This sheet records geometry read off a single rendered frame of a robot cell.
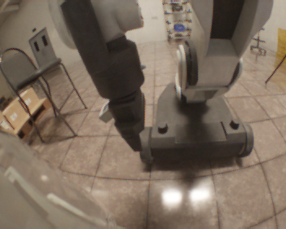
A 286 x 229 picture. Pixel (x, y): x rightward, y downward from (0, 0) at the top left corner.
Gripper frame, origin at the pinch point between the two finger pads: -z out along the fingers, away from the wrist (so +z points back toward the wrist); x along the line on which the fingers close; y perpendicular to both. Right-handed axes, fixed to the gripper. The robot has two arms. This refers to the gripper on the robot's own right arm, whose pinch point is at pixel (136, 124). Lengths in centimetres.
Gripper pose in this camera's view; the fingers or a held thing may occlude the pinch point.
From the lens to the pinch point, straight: 30.2
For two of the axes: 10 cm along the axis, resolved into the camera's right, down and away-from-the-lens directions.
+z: -2.2, -7.0, -6.8
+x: -0.4, 7.0, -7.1
